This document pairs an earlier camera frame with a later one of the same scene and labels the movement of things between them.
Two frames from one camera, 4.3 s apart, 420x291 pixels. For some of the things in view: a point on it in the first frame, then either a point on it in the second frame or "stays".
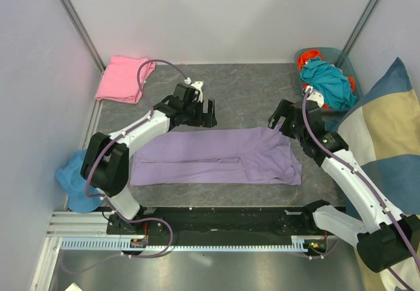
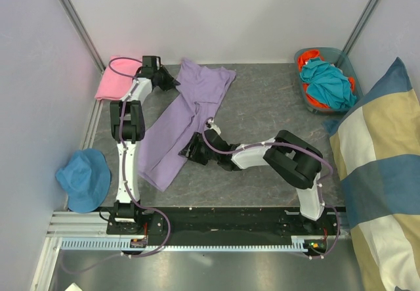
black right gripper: (285, 109) → (187, 152)
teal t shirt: (335, 87) stays
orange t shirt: (308, 55) stays
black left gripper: (206, 119) → (170, 83)
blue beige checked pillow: (381, 132) stays
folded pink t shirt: (120, 80) stays
